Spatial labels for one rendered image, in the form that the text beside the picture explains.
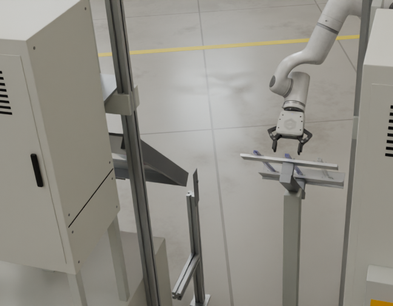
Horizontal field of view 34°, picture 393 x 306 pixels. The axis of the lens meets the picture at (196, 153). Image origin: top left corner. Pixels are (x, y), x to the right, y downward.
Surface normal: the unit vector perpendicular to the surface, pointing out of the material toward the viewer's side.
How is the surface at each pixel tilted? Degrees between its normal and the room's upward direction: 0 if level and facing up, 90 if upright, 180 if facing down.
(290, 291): 90
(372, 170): 90
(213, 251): 0
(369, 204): 90
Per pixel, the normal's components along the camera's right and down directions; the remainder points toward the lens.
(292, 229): -0.30, 0.52
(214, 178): -0.06, -0.85
